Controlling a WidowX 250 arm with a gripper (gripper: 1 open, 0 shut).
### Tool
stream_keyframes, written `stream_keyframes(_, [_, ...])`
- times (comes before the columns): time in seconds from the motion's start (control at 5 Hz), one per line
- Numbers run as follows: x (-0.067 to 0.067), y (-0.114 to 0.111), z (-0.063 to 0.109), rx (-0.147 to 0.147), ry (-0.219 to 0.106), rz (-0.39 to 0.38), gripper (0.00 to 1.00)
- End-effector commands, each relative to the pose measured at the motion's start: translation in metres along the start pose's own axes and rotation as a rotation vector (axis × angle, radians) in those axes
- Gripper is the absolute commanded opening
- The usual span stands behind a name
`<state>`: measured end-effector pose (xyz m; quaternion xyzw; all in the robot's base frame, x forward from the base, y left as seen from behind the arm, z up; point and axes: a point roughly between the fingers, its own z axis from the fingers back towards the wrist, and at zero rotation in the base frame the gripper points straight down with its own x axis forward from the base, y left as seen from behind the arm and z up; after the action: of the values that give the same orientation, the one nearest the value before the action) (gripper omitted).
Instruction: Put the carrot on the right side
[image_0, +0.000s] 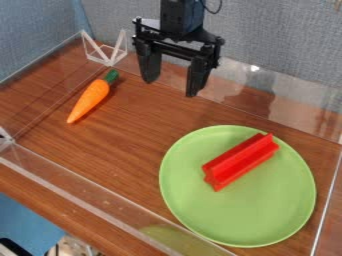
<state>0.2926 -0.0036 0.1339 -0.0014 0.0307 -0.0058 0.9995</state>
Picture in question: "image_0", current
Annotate black cable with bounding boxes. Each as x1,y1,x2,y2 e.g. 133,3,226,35
199,0,225,16

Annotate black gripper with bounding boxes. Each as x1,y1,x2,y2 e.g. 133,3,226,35
133,17,226,97

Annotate orange toy carrot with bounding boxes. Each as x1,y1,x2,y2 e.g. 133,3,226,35
67,70,119,124

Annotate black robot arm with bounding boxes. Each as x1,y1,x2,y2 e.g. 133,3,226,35
133,0,225,97

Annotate green round plate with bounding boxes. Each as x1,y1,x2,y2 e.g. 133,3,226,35
159,125,317,248

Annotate clear acrylic enclosure walls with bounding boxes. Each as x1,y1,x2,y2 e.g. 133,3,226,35
0,34,342,256

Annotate red star-shaped block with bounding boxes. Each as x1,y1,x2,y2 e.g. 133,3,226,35
202,133,279,192

